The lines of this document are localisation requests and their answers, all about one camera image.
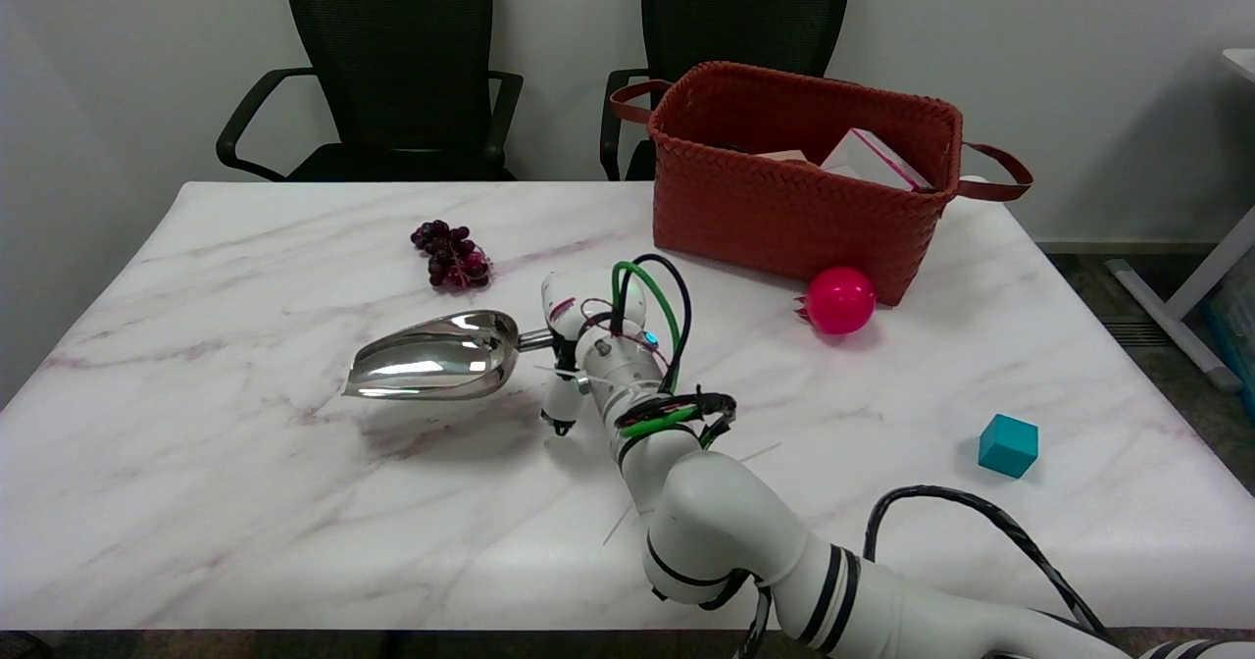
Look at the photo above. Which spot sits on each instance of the white box with red edge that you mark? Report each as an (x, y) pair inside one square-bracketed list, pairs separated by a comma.
[(868, 161)]

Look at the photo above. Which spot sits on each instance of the teal cube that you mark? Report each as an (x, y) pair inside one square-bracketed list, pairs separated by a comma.
[(1007, 445)]

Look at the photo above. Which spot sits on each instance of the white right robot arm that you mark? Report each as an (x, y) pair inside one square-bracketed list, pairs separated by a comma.
[(726, 532)]

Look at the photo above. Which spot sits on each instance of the dark purple grape bunch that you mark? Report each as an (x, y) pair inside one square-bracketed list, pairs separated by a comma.
[(453, 257)]

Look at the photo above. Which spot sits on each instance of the blue storage bin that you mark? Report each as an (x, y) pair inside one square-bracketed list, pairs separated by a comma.
[(1237, 330)]

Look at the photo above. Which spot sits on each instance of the stainless steel scoop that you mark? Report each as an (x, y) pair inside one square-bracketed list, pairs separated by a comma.
[(431, 355)]

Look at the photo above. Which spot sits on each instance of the tan flat item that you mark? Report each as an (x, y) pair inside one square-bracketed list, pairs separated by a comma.
[(782, 156)]

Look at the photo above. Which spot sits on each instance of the pink toy pomegranate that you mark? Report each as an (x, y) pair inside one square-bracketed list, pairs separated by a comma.
[(840, 301)]

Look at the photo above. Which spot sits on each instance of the black mesh office chair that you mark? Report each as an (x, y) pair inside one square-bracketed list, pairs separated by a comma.
[(392, 41), (745, 7)]

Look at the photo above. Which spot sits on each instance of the white side desk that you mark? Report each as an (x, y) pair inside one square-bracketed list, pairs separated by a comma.
[(1201, 281)]

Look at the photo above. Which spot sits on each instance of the red-brown woven basket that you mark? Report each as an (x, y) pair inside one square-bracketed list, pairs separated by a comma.
[(784, 213)]

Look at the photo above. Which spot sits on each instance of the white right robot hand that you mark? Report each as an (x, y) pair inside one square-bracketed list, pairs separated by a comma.
[(564, 306)]

